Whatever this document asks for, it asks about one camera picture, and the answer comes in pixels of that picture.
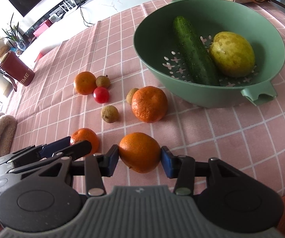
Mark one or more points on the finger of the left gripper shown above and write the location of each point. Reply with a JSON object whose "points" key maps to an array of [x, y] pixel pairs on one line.
{"points": [[34, 153], [75, 151]]}

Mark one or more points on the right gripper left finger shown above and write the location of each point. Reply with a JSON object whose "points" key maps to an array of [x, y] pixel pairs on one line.
{"points": [[94, 168]]}

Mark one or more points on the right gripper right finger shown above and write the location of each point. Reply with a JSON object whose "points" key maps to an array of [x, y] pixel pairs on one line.
{"points": [[185, 169]]}

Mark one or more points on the brown longan front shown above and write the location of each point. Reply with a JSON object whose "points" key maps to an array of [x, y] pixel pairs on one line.
{"points": [[109, 114]]}

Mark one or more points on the brown longan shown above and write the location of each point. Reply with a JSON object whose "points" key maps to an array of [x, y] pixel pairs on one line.
{"points": [[109, 114], [130, 95], [103, 81]]}

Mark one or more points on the red cherry tomato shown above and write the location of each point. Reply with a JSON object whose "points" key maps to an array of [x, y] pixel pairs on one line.
{"points": [[101, 95]]}

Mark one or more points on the small orange tangerine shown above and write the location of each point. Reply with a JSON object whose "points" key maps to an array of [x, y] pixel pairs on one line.
{"points": [[85, 83]]}

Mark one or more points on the large orange tangerine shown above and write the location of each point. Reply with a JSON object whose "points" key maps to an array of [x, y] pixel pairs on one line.
{"points": [[149, 104]]}

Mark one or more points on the pink checkered tablecloth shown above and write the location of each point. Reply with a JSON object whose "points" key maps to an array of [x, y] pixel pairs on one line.
{"points": [[247, 137]]}

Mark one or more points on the dark red bottle sleeve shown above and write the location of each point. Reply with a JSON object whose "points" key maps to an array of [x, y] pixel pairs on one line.
{"points": [[13, 68]]}

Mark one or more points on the green cucumber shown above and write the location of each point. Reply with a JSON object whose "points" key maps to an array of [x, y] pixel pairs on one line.
{"points": [[196, 58]]}

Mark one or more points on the potted green plant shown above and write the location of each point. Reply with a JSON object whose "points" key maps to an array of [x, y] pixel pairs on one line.
{"points": [[13, 35]]}

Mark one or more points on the yellow green guava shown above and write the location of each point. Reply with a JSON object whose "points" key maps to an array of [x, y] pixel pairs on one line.
{"points": [[232, 54]]}

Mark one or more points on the green colander bowl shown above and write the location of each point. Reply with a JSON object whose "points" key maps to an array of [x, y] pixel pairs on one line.
{"points": [[156, 46]]}

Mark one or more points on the white wifi router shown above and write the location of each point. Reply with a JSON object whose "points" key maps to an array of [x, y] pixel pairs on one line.
{"points": [[69, 5]]}

